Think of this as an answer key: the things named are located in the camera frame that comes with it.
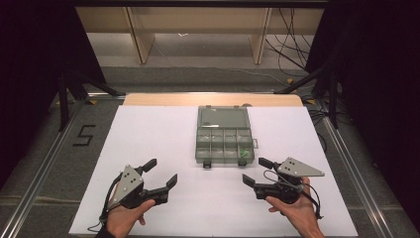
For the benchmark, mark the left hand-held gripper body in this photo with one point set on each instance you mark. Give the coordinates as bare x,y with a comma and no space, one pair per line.
130,185

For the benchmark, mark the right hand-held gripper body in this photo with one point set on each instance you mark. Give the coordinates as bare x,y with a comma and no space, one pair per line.
297,168

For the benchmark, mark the clear grey plastic compartment box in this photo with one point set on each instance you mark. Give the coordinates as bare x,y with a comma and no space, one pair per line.
224,145

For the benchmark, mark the person's left hand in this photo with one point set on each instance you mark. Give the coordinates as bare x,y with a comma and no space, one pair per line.
122,219

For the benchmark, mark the person's right hand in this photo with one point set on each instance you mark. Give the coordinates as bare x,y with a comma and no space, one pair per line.
297,214

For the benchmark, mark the white sheet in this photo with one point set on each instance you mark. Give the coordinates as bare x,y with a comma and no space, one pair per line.
148,132

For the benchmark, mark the black metal stand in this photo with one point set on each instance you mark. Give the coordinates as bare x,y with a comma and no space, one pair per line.
333,99
63,99

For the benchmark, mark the dark curtain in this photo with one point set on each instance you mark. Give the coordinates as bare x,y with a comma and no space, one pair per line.
379,82
29,66

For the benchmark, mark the light wooden shelf unit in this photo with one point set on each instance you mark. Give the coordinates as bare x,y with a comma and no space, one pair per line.
142,39

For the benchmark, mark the aluminium floor rail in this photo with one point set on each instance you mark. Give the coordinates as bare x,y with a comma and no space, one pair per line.
36,178
356,178

